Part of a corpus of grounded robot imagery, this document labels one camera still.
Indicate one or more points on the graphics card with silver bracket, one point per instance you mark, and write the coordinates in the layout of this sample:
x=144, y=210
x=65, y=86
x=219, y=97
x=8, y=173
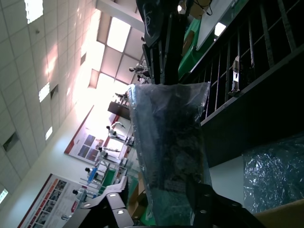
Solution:
x=175, y=147
x=235, y=76

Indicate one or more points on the brown open cardboard box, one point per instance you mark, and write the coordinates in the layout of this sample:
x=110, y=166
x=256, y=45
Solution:
x=285, y=216

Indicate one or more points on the black slotted plastic container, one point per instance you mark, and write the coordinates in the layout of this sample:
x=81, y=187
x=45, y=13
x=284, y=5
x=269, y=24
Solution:
x=249, y=118

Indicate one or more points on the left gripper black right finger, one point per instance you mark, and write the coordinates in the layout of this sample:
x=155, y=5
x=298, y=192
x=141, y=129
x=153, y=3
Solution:
x=213, y=211

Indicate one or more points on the red framed wall poster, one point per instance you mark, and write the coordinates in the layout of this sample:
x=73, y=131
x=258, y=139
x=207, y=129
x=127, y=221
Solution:
x=47, y=204
x=85, y=145

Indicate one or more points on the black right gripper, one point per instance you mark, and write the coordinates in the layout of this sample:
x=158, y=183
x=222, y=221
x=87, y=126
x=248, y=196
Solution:
x=154, y=19

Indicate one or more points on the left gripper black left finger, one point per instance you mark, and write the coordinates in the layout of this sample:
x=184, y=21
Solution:
x=114, y=206

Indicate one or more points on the grey antistatic plastic bag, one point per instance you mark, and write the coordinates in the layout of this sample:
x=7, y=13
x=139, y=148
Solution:
x=273, y=173
x=166, y=133

